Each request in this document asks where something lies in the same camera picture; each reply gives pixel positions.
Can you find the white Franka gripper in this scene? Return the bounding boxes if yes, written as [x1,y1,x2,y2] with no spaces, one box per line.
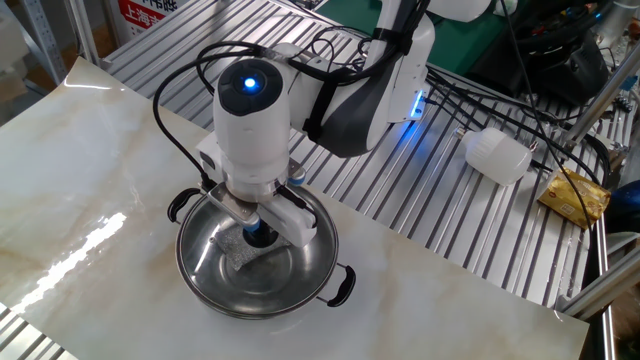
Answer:
[195,130,320,250]

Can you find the grey metallic scouring sponge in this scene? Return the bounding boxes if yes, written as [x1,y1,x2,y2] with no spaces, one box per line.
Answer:
[215,224,292,273]

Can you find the marble pattern mat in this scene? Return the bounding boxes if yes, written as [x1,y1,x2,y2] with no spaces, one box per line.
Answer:
[0,56,591,360]

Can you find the large white LED bulb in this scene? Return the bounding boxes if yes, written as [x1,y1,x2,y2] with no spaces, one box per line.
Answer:
[453,126,534,187]

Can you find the red printed sign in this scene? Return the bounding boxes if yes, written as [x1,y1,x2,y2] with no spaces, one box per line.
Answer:
[117,0,176,45]

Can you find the golden foil packet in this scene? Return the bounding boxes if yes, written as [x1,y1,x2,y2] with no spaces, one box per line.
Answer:
[537,166,612,230]

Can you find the perforated metal bar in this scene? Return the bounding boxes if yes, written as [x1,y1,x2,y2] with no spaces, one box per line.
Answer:
[18,0,69,84]

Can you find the black racing wheel controller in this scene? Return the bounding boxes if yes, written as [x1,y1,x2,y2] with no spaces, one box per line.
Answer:
[467,4,611,107]

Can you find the dark blue round object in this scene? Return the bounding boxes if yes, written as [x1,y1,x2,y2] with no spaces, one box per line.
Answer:
[605,178,640,235]

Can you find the silver wrist camera blue cap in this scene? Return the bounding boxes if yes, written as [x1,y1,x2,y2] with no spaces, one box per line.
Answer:
[206,180,262,234]

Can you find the stainless steel pot black handles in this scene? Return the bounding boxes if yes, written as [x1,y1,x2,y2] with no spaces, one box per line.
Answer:
[166,182,358,322]

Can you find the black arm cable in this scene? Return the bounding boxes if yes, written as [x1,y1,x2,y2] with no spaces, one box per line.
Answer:
[152,39,431,194]

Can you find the black base cable bundle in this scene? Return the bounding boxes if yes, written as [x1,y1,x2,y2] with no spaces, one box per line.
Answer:
[424,67,609,186]

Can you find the plain aluminium post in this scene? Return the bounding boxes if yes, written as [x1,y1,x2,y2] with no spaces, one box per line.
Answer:
[63,0,105,70]

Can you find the aluminium frame rail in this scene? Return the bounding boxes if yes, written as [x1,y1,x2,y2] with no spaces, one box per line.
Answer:
[554,249,640,321]

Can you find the slanted aluminium frame bar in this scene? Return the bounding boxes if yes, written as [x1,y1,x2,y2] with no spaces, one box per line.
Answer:
[559,42,640,151]

